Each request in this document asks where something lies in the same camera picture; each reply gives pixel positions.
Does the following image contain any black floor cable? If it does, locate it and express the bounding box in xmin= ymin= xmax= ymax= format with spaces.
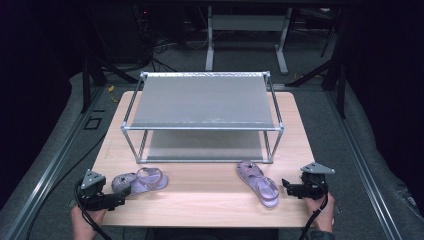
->
xmin=24 ymin=132 xmax=108 ymax=240

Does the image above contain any aluminium floor rail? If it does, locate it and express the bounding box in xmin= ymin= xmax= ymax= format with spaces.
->
xmin=323 ymin=89 xmax=405 ymax=240
xmin=0 ymin=85 xmax=106 ymax=240

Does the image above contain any person's left hand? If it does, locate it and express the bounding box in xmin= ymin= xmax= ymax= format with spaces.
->
xmin=70 ymin=204 xmax=108 ymax=240

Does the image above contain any bundle of black cables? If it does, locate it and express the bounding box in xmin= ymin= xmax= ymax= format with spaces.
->
xmin=132 ymin=6 xmax=209 ymax=73

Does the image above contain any black metal stand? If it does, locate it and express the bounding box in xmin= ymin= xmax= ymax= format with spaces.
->
xmin=81 ymin=55 xmax=141 ymax=114
xmin=285 ymin=6 xmax=348 ymax=119

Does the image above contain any purple sandal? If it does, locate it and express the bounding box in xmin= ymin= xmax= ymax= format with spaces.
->
xmin=111 ymin=167 xmax=169 ymax=196
xmin=236 ymin=160 xmax=281 ymax=209

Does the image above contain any yellow plug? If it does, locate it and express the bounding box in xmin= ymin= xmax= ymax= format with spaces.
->
xmin=106 ymin=85 xmax=120 ymax=104

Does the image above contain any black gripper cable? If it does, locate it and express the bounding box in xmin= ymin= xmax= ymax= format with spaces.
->
xmin=298 ymin=179 xmax=330 ymax=240
xmin=73 ymin=179 xmax=113 ymax=240

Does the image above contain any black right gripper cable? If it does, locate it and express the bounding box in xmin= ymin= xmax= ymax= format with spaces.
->
xmin=298 ymin=179 xmax=330 ymax=240

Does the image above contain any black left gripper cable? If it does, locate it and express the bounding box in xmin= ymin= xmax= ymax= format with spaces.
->
xmin=73 ymin=179 xmax=113 ymax=240

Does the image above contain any white metal desk frame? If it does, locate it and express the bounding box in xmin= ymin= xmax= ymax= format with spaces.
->
xmin=204 ymin=5 xmax=294 ymax=76

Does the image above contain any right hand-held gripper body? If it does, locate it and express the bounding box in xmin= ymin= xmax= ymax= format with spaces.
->
xmin=298 ymin=162 xmax=336 ymax=201

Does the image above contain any grey metal shoe rack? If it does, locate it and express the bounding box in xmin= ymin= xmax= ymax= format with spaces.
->
xmin=120 ymin=70 xmax=285 ymax=165

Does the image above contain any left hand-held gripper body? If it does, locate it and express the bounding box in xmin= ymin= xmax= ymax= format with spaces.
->
xmin=75 ymin=169 xmax=116 ymax=212

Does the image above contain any black floor socket frame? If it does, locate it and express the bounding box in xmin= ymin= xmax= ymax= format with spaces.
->
xmin=82 ymin=116 xmax=103 ymax=131

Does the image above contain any person's right hand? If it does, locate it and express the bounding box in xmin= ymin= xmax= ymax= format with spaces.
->
xmin=304 ymin=192 xmax=336 ymax=234

